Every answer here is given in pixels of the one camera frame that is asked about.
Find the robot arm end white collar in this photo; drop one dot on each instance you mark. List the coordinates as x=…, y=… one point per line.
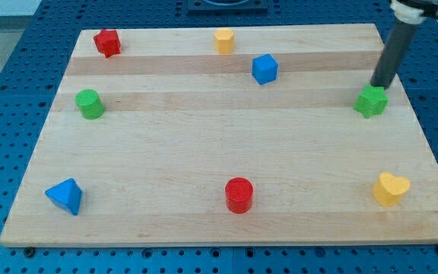
x=414, y=11

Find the yellow heart block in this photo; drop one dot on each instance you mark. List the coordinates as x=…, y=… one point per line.
x=389, y=189

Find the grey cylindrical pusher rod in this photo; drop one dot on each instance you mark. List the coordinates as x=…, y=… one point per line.
x=393, y=52

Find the green cylinder block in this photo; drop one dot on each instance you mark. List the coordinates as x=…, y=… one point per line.
x=89, y=104

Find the red cylinder block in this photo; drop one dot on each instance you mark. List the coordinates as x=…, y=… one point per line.
x=239, y=195

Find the blue triangular block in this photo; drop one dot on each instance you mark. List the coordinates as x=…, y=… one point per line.
x=66, y=196

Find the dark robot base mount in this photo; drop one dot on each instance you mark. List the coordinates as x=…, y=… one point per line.
x=228, y=6

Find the wooden board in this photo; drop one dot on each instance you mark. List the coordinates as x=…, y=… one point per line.
x=181, y=120

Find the green star block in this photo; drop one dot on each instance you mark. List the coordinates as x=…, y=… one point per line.
x=372, y=100

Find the yellow hexagon block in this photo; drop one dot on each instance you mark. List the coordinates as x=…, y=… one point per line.
x=224, y=40

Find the red star block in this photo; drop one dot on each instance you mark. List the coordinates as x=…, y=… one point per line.
x=107, y=42

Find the blue cube block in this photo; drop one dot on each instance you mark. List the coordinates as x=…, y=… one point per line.
x=264, y=69

